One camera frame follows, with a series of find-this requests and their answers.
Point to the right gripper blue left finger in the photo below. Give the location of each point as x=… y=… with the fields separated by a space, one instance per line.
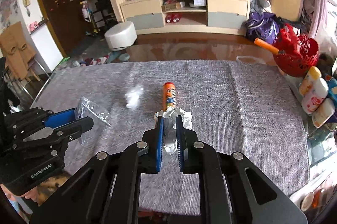
x=106 y=188

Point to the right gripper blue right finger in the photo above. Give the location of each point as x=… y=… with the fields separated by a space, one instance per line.
x=232 y=189

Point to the clear plastic bag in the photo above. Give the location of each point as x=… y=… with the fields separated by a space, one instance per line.
x=100 y=116

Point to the silver foil wrapper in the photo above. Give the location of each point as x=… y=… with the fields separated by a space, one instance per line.
x=169 y=136

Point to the orange candy tube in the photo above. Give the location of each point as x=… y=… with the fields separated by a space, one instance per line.
x=169 y=96

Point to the white tissue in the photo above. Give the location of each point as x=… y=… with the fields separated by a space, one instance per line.
x=133 y=96

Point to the person left hand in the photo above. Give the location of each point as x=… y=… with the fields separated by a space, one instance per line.
x=40 y=193

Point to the grey woven table cloth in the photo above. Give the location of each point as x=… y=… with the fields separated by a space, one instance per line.
x=232 y=106

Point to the brown hanging coat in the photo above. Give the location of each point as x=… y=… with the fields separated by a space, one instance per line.
x=17 y=51

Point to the white bottle cream label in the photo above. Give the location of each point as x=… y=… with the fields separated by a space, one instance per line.
x=323 y=113

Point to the white bottle yellow cap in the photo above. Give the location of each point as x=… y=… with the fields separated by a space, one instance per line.
x=308 y=81

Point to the white round stool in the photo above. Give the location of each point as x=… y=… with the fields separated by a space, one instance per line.
x=121 y=36

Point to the red plastic basket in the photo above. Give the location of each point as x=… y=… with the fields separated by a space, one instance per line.
x=297 y=52

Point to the purple fabric bag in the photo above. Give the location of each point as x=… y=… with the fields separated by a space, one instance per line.
x=263 y=26

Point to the beige tv cabinet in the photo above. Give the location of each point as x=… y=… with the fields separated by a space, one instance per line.
x=187 y=16

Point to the orange handle stick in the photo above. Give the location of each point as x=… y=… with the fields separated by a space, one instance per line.
x=263 y=44

